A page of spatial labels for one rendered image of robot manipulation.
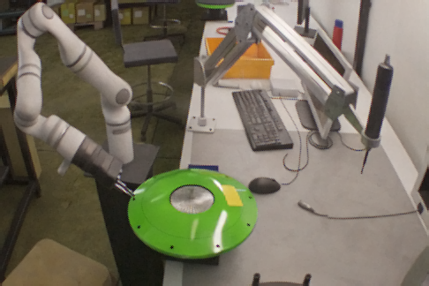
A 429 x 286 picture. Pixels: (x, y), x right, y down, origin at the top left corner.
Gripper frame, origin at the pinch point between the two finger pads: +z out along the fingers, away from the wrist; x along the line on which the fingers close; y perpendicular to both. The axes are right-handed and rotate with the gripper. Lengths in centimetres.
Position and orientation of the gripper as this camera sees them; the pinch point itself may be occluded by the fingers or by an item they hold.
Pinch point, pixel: (133, 195)
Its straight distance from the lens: 97.1
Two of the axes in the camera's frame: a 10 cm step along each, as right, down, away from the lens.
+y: 5.9, -6.5, -4.8
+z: 8.0, 5.4, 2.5
